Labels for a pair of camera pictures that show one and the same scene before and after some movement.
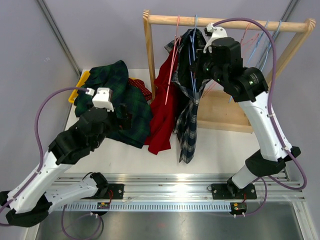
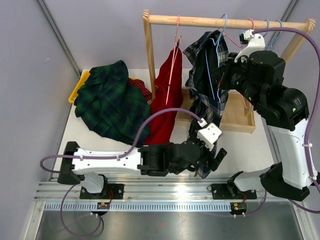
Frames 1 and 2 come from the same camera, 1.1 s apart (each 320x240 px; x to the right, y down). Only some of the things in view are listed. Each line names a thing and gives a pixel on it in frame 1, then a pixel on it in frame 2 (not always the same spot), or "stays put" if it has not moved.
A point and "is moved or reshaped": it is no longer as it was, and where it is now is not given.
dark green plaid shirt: x=114 y=75 stays put
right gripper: x=201 y=75 to x=223 y=73
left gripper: x=122 y=123 to x=209 y=160
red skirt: x=160 y=135 stays put
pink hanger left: x=177 y=42 stays put
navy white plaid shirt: x=188 y=76 to x=208 y=99
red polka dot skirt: x=140 y=84 stays put
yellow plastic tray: x=85 y=75 stays put
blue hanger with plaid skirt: x=194 y=54 is moved or reshaped
